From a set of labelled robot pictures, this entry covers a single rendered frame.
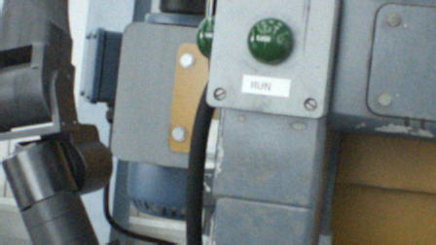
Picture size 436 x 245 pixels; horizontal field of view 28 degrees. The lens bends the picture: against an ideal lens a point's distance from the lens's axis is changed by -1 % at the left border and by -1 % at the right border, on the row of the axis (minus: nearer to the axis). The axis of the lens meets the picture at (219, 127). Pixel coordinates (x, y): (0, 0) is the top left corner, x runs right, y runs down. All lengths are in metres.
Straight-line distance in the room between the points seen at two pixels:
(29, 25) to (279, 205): 0.32
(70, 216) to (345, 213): 0.28
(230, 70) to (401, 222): 0.39
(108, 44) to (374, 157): 0.37
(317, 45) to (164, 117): 0.49
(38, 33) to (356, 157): 0.32
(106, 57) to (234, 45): 0.50
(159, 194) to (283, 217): 0.47
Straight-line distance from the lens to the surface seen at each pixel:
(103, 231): 5.67
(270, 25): 0.54
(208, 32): 0.57
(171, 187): 1.05
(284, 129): 0.60
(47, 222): 0.78
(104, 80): 1.04
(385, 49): 0.60
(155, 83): 1.02
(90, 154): 0.85
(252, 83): 0.55
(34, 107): 0.78
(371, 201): 0.89
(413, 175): 0.84
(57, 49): 0.81
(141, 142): 1.02
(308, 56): 0.55
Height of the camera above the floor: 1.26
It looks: 3 degrees down
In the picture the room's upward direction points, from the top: 6 degrees clockwise
